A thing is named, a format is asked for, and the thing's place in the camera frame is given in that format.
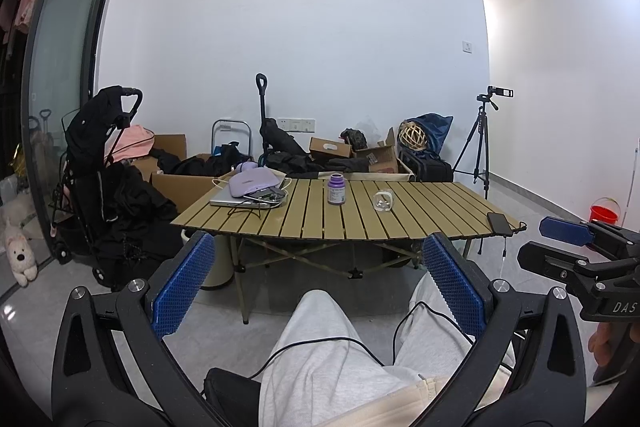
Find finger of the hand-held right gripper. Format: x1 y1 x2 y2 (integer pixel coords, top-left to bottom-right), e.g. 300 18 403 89
517 241 603 289
539 216 597 248

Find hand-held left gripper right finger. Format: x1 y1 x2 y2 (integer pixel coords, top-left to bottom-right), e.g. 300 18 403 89
422 232 589 427

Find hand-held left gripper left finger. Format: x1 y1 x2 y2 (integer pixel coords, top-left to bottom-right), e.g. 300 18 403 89
51 231 222 427

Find person's right hand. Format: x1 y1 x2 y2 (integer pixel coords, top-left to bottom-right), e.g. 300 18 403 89
588 321 626 369

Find white waste bin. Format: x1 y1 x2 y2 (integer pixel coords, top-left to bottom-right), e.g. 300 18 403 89
180 229 236 292

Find red bucket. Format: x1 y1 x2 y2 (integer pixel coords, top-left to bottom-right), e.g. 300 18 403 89
589 196 623 226

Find person's right leg grey pants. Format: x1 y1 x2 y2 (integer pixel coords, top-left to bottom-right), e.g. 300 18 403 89
392 271 517 375

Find person's leg grey pants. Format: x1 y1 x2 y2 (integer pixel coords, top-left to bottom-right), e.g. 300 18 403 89
257 289 427 427
392 271 517 375

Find black smartphone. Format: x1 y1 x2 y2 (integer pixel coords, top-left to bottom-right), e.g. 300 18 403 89
487 212 515 237

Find slatted folding camping table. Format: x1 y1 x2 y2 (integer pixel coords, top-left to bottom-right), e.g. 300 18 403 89
170 177 529 326

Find silver laptop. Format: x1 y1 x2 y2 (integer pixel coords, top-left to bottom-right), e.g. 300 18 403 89
209 186 282 209

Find large open cardboard box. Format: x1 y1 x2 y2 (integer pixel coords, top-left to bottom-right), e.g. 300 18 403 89
150 173 222 214

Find black stroller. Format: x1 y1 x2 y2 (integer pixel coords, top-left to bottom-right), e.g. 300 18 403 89
49 85 184 294

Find black bag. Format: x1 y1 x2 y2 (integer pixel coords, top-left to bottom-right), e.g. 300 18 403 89
202 367 265 427

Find pile of black clothes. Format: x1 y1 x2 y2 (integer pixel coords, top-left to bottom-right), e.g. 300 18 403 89
150 143 262 178

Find black suitcase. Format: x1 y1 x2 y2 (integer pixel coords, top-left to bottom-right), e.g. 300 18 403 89
399 151 454 183

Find lavender pouch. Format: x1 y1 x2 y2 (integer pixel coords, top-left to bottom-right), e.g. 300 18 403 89
227 169 282 199

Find cream jacket hem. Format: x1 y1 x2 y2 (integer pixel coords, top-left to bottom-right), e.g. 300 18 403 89
320 371 502 427

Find black tripod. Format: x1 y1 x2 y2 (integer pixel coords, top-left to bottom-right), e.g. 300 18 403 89
452 101 494 200

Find tall cardboard box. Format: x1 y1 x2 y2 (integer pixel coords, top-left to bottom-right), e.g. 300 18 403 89
131 134 189 182

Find person's left leg grey pants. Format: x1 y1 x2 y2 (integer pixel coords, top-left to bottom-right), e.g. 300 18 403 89
257 289 427 427

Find purple bottle with label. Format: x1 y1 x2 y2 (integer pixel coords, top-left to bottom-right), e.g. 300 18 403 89
327 173 346 206

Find pink cloth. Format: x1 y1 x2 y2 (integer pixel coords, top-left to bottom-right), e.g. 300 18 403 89
104 125 157 164

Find woven rattan ball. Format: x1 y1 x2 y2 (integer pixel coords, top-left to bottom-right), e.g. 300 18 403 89
398 120 429 153

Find blue fabric bag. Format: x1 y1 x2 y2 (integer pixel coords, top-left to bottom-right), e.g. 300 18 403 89
400 113 454 158

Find white plush toy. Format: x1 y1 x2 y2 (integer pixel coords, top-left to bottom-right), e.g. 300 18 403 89
3 219 40 288

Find dark camouflage bag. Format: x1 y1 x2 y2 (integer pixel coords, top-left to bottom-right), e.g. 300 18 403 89
340 128 369 150

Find brown tissue box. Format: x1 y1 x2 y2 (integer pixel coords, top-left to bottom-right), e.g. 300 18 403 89
308 136 354 163

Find glass sliding door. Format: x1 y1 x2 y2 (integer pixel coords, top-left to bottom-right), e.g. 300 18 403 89
20 0 126 249

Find hanging pink clothes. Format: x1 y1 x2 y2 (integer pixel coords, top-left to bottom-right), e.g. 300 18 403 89
0 0 50 48

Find black phone cable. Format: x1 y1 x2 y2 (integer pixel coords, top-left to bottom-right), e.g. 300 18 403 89
501 221 529 259

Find thin black cable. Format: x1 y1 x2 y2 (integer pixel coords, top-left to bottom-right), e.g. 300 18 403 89
200 301 477 402

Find black video camera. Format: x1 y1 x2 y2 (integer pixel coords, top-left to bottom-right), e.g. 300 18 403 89
475 85 515 104

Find grey metal folding frame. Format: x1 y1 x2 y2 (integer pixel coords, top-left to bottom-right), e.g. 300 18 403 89
210 119 254 158

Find black folded wagon with handle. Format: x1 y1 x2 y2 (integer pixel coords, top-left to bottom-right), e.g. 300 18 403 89
255 73 312 168

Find white wall socket strip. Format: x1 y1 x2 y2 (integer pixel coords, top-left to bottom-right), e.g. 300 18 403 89
277 117 317 133

